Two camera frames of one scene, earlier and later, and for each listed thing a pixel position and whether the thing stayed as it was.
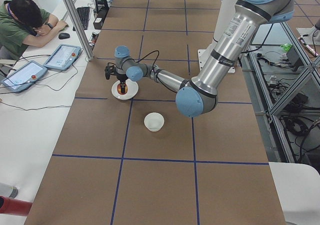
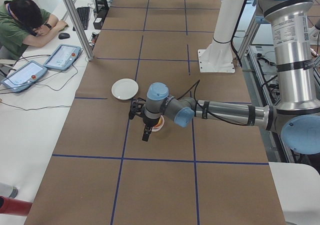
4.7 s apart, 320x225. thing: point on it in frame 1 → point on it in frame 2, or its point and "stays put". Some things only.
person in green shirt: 22,22 stays put
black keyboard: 84,14 stays put
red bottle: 13,206 stays put
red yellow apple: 119,89 → 159,123
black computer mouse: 62,36 stays put
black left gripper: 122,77 → 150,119
